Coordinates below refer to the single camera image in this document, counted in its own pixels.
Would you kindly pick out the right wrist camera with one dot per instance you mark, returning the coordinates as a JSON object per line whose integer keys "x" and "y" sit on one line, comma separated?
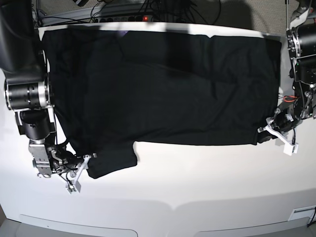
{"x": 73, "y": 188}

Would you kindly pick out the white power strip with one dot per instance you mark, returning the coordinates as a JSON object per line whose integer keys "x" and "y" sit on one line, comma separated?
{"x": 124, "y": 18}

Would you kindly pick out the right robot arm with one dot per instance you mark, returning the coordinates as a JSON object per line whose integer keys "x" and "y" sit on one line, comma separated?
{"x": 27, "y": 92}

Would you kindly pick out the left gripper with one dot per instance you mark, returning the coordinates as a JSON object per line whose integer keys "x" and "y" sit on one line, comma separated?
{"x": 285, "y": 120}

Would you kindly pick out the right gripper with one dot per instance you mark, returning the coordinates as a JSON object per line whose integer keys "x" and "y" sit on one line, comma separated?
{"x": 66, "y": 164}

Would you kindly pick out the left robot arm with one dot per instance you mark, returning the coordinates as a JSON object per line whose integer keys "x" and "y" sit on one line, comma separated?
{"x": 301, "y": 45}

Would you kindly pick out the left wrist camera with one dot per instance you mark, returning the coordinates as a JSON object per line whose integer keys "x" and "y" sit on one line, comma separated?
{"x": 290, "y": 149}

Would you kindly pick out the black T-shirt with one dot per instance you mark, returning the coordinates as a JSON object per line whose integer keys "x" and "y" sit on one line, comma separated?
{"x": 113, "y": 89}

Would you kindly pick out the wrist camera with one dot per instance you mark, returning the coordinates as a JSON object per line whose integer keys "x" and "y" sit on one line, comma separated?
{"x": 290, "y": 149}
{"x": 73, "y": 188}

